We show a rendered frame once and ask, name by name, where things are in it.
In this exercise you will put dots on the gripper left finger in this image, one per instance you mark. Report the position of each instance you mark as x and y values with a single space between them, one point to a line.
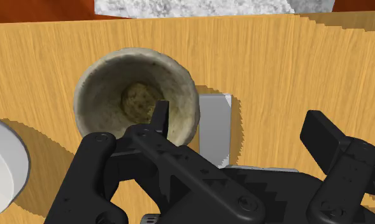
162 161

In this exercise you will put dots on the grey flat rectangular box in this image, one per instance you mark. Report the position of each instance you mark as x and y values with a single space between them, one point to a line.
214 130

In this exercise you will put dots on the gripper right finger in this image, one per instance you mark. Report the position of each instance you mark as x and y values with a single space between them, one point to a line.
339 173

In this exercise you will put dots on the white round bowl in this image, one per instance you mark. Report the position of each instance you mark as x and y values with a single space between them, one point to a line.
4 164

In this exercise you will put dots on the beige stone cup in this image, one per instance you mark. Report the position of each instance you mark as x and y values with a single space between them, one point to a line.
112 93

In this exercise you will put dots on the white rough textured block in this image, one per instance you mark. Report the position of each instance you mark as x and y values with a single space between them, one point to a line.
190 7

